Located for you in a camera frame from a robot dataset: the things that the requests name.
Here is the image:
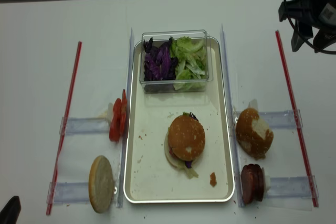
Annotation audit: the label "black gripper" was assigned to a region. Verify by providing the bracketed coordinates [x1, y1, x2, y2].
[278, 0, 335, 54]

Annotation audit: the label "sesame bun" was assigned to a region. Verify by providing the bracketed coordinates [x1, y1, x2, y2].
[235, 108, 274, 160]
[167, 112, 205, 162]

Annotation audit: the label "black left arm gripper tip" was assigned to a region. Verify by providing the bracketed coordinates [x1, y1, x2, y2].
[0, 196, 22, 224]

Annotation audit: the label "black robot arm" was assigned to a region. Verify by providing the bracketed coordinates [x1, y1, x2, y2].
[278, 0, 335, 55]

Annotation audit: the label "green lettuce in container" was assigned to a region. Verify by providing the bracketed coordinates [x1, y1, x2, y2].
[170, 36, 207, 92]

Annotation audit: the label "dark red meat patties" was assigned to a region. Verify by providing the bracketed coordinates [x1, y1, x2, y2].
[240, 164, 265, 205]

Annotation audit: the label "tomato slices stack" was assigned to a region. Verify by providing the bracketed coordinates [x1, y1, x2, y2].
[109, 89, 128, 142]

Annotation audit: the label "right red tape strip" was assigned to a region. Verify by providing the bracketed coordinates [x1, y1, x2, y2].
[275, 30, 319, 208]

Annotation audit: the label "red tape strip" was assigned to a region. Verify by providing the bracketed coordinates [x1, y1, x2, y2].
[46, 41, 82, 216]
[275, 30, 319, 208]

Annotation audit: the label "right upper clear cross bar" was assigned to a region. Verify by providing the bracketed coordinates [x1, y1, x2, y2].
[259, 110, 303, 129]

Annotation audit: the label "clear cross bar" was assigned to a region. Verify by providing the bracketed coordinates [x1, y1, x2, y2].
[264, 175, 319, 199]
[47, 182, 90, 205]
[259, 110, 303, 129]
[59, 118, 110, 135]

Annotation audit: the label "clear plastic salad container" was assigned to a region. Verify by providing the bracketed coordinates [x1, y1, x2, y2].
[139, 29, 213, 93]

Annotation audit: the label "purple cabbage leaves in container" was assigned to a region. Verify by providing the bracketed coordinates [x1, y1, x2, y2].
[143, 37, 178, 81]

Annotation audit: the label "right lower clear cross bar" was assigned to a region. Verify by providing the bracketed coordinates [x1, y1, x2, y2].
[264, 175, 319, 199]

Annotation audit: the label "cream rectangular serving tray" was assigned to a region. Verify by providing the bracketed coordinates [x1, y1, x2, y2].
[123, 38, 235, 204]

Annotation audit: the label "orange food scrap on tray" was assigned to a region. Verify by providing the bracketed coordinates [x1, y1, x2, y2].
[210, 172, 217, 187]

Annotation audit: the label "left clear acrylic divider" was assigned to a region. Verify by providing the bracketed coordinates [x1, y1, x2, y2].
[115, 27, 135, 208]

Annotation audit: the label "left upper clear cross bar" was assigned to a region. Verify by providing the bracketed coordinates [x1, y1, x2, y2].
[59, 118, 110, 135]

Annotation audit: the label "pale bottom bun upright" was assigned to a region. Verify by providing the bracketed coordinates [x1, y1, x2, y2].
[88, 155, 114, 214]

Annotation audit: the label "left red tape strip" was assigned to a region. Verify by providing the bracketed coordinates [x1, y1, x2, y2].
[46, 41, 82, 216]

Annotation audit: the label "left lower clear cross bar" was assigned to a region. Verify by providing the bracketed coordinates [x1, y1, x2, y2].
[47, 182, 90, 205]

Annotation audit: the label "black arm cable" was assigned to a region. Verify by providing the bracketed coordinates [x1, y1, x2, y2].
[282, 0, 336, 55]

